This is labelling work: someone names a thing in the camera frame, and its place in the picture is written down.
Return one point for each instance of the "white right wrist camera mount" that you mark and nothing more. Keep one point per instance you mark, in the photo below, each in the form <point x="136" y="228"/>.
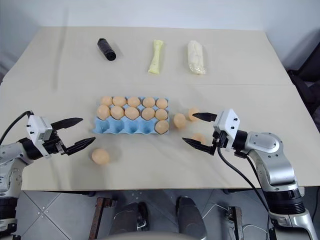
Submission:
<point x="228" y="122"/>

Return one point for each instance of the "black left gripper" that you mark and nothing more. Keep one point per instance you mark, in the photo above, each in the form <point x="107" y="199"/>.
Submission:
<point x="53" y="145"/>

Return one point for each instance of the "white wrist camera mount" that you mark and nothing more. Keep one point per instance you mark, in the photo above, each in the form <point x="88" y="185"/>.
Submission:
<point x="37" y="130"/>
<point x="228" y="122"/>

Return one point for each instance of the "brown egg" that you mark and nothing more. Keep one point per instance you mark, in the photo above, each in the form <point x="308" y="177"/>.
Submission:
<point x="148" y="113"/>
<point x="103" y="111"/>
<point x="117" y="112"/>
<point x="100" y="156"/>
<point x="162" y="126"/>
<point x="119" y="100"/>
<point x="193" y="112"/>
<point x="149" y="102"/>
<point x="199" y="138"/>
<point x="180" y="120"/>
<point x="161" y="103"/>
<point x="106" y="100"/>
<point x="161" y="114"/>
<point x="134" y="101"/>
<point x="131" y="113"/>

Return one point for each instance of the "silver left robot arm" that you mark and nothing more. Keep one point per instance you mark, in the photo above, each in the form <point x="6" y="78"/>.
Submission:
<point x="10" y="151"/>

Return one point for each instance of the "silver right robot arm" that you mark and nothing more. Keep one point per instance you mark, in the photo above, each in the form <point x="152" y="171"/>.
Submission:
<point x="265" y="144"/>

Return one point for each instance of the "black chair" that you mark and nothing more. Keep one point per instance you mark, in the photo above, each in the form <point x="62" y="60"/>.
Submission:
<point x="308" y="82"/>

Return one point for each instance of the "black bag roll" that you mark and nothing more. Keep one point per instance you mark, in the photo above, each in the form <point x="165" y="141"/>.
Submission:
<point x="106" y="48"/>

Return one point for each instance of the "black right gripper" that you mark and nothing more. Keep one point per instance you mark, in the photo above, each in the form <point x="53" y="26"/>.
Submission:
<point x="221" y="140"/>

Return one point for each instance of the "pale yellow bag roll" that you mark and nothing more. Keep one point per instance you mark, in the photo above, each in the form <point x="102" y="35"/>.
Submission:
<point x="156" y="57"/>

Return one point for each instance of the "dark rounded shape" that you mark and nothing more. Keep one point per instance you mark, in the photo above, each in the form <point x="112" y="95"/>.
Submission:
<point x="128" y="220"/>
<point x="190" y="217"/>

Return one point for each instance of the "rusty metal table leg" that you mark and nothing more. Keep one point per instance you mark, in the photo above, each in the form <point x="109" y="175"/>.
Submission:
<point x="98" y="215"/>
<point x="236" y="222"/>

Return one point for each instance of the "white bag roll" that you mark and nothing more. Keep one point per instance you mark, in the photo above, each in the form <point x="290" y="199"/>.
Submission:
<point x="196" y="58"/>

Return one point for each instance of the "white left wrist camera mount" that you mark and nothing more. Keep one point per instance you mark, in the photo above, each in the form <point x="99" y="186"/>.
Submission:
<point x="37" y="130"/>

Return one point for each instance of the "blue egg tray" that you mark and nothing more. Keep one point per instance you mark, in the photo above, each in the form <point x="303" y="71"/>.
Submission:
<point x="117" y="128"/>

